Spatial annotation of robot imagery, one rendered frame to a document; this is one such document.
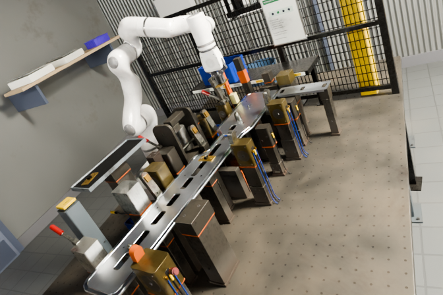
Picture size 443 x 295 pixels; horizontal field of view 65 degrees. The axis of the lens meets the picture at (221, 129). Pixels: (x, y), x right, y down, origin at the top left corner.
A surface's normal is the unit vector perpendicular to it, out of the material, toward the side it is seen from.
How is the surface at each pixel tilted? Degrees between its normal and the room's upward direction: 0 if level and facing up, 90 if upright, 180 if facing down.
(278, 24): 90
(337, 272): 0
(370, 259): 0
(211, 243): 90
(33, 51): 90
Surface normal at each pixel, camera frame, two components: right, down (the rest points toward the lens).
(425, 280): -0.37, -0.84
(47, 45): 0.85, -0.13
